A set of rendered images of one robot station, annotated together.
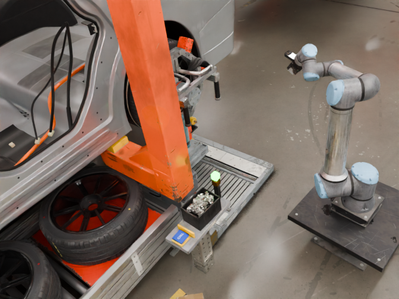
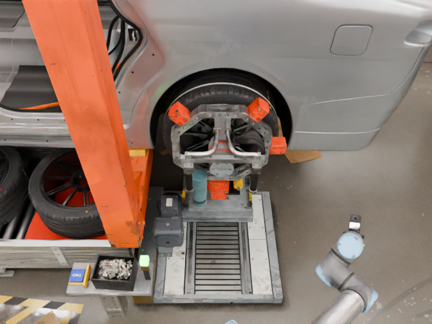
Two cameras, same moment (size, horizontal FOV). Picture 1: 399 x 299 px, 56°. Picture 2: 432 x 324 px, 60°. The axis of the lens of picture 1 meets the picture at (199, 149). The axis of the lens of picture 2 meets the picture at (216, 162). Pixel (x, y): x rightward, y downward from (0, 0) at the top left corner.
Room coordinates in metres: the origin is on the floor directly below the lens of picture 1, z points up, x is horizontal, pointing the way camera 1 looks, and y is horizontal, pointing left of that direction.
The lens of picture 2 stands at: (1.21, -0.91, 2.35)
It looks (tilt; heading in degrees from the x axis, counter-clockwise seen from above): 48 degrees down; 45
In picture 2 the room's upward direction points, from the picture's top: 2 degrees clockwise
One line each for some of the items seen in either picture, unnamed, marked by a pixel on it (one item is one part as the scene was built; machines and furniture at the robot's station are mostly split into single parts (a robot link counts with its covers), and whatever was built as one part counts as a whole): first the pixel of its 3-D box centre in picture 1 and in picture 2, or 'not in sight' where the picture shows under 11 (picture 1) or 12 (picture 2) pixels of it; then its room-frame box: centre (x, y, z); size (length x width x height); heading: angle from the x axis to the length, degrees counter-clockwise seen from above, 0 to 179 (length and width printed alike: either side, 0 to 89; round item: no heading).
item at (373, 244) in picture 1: (352, 223); not in sight; (1.46, -0.91, 0.15); 0.60 x 0.60 x 0.30; 41
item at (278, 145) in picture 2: not in sight; (277, 145); (2.51, -0.11, 0.85); 0.09 x 0.08 x 0.07; 137
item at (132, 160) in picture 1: (132, 151); (132, 168); (1.88, 0.42, 0.69); 0.52 x 0.17 x 0.35; 47
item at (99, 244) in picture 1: (95, 212); (87, 186); (1.69, 0.74, 0.39); 0.66 x 0.66 x 0.24
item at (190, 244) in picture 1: (199, 220); (111, 278); (1.45, 0.07, 0.44); 0.43 x 0.17 x 0.03; 137
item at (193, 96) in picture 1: (183, 92); (221, 155); (2.23, 0.05, 0.85); 0.21 x 0.14 x 0.14; 47
